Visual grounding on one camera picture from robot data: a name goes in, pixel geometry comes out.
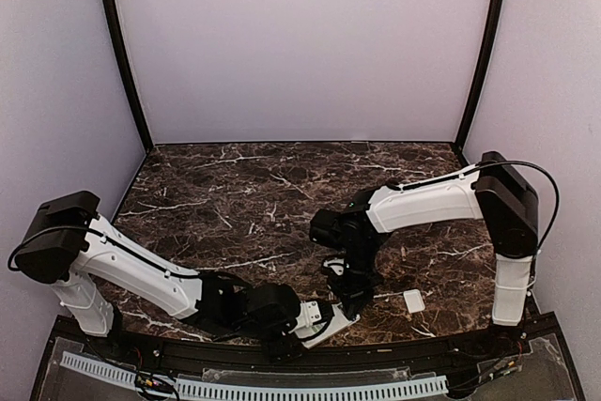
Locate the right black frame post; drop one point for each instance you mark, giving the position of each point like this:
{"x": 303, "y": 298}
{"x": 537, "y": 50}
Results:
{"x": 478, "y": 80}

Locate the white remote control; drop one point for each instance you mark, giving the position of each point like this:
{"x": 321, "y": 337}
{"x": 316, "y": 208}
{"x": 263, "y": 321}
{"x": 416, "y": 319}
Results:
{"x": 338, "y": 324}

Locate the black front table rail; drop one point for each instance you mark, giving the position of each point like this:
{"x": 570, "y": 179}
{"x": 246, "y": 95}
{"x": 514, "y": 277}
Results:
{"x": 455, "y": 354}

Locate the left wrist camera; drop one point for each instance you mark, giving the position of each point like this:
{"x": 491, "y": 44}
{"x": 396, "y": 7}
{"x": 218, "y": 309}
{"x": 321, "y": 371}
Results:
{"x": 314, "y": 319}

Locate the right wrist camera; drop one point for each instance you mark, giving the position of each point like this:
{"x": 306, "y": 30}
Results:
{"x": 333, "y": 267}

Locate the white battery cover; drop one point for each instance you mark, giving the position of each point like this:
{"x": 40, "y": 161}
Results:
{"x": 414, "y": 301}

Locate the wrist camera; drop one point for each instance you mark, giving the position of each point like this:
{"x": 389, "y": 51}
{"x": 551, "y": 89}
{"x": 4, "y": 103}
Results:
{"x": 333, "y": 267}
{"x": 314, "y": 319}

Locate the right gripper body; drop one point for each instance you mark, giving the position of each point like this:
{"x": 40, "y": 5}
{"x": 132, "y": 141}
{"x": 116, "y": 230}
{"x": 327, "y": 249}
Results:
{"x": 357, "y": 284}

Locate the white slotted cable duct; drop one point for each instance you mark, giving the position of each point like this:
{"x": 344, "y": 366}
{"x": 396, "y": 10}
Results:
{"x": 298, "y": 387}

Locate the black frame post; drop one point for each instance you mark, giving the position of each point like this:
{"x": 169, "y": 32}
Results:
{"x": 125, "y": 73}
{"x": 478, "y": 80}

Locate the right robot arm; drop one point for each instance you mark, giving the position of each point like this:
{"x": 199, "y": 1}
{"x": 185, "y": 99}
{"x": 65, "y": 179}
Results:
{"x": 491, "y": 190}

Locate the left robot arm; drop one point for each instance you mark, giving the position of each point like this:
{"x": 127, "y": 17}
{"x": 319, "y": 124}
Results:
{"x": 69, "y": 242}

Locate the left black frame post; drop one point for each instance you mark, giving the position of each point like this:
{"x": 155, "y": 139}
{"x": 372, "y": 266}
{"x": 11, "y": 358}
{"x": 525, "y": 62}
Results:
{"x": 125, "y": 73}

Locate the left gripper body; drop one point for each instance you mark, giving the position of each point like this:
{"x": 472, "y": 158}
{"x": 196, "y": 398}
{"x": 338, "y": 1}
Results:
{"x": 279, "y": 350}

